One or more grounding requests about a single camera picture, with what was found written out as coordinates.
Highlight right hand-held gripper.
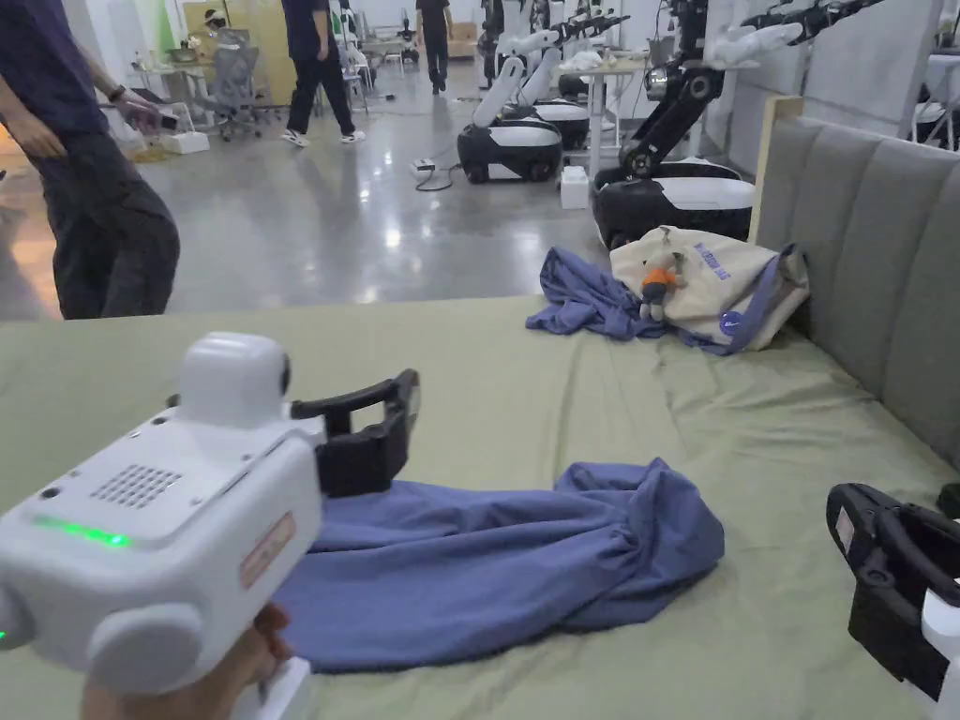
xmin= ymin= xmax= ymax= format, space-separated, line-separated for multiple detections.
xmin=826 ymin=483 xmax=960 ymax=708

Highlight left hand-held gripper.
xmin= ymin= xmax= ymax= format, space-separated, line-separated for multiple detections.
xmin=0 ymin=332 xmax=413 ymax=720

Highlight person's left hand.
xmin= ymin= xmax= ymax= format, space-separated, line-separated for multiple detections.
xmin=81 ymin=603 xmax=295 ymax=720

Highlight bed with pale green sheet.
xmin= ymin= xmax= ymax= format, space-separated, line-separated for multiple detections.
xmin=0 ymin=292 xmax=960 ymax=720

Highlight large blue garment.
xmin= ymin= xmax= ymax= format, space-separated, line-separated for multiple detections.
xmin=273 ymin=457 xmax=728 ymax=672

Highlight small crumpled blue garment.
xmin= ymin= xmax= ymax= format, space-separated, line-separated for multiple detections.
xmin=524 ymin=246 xmax=680 ymax=345

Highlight white foam box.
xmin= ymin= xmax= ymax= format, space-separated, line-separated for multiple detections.
xmin=559 ymin=165 xmax=594 ymax=211

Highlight small plush toy orange vest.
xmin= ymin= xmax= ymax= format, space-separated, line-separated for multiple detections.
xmin=638 ymin=263 xmax=689 ymax=323

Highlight white and black wheeled robot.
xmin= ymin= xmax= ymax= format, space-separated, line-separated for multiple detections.
xmin=457 ymin=13 xmax=633 ymax=186

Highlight grey padded headboard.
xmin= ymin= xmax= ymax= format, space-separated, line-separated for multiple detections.
xmin=752 ymin=115 xmax=960 ymax=481

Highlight flat white box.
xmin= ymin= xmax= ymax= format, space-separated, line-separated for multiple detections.
xmin=153 ymin=130 xmax=211 ymax=156

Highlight black-armed wheeled robot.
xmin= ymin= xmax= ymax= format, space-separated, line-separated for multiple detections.
xmin=591 ymin=0 xmax=890 ymax=250

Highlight grey office chair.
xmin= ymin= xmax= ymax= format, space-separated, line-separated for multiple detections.
xmin=201 ymin=44 xmax=265 ymax=143

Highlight white standing desk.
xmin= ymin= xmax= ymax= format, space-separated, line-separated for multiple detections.
xmin=558 ymin=46 xmax=655 ymax=151

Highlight beige tote bag blue straps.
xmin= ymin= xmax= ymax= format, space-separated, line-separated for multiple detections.
xmin=608 ymin=224 xmax=811 ymax=356

